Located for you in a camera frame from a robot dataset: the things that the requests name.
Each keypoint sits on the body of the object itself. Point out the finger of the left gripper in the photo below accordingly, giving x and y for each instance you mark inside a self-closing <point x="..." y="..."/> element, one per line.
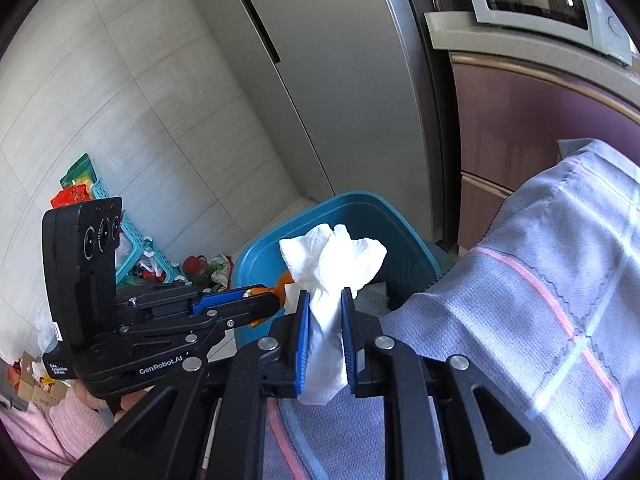
<point x="214" y="321"/>
<point x="233" y="303"/>

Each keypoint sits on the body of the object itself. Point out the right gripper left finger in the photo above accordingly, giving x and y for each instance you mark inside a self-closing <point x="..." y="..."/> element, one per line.
<point x="186" y="428"/>

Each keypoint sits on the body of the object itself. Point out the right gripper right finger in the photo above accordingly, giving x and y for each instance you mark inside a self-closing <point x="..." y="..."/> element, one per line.
<point x="443" y="419"/>

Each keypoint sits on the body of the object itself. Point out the orange peel piece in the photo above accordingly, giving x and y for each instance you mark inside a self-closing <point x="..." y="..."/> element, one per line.
<point x="278" y="290"/>

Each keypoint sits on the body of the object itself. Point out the white tissue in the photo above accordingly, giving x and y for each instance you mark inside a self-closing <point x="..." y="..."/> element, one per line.
<point x="323" y="262"/>

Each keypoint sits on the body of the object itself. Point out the pink sleeve left forearm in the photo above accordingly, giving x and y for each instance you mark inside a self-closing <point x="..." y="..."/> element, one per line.
<point x="52" y="439"/>

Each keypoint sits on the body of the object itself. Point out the teal trash bin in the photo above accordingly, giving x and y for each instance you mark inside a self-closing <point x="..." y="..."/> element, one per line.
<point x="411" y="265"/>

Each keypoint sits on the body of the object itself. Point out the kitchen counter with purple cabinets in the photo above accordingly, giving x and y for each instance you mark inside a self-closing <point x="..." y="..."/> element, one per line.
<point x="518" y="94"/>

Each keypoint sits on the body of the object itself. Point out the left hand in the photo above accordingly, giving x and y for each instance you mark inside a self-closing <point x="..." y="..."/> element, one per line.
<point x="119" y="407"/>

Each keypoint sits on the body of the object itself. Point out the teal plastic rack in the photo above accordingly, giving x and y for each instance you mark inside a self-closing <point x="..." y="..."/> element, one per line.
<point x="139" y="257"/>

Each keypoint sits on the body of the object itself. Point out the purple plaid tablecloth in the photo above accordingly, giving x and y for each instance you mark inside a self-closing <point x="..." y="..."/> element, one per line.
<point x="547" y="304"/>

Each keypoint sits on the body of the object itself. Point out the grey refrigerator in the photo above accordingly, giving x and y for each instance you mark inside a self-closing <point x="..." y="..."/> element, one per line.
<point x="344" y="90"/>

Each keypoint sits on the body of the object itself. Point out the white microwave oven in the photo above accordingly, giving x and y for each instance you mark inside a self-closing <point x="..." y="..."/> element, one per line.
<point x="590" y="23"/>

